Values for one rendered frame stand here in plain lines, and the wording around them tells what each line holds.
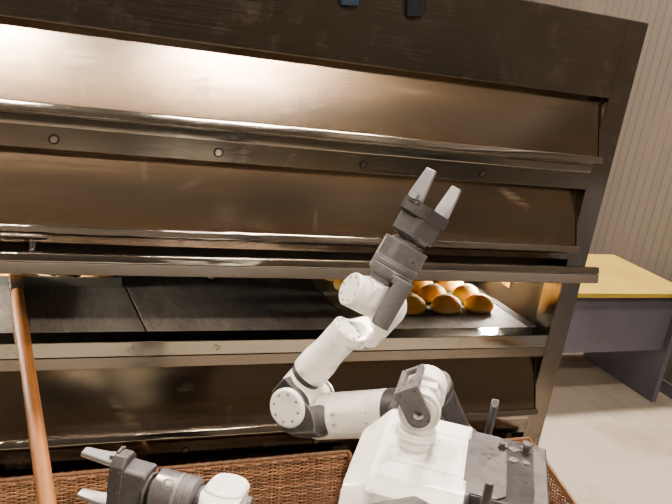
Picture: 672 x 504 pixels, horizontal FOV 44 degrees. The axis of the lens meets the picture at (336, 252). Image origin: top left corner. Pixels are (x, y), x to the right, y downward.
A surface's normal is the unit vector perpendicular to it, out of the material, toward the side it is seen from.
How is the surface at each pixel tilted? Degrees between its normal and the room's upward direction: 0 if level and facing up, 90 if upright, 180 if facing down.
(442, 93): 70
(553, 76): 90
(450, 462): 0
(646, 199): 90
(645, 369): 90
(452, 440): 0
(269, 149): 90
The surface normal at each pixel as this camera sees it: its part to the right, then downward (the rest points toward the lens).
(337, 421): -0.47, 0.05
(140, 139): 0.39, 0.33
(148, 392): 0.42, -0.02
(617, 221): -0.90, -0.02
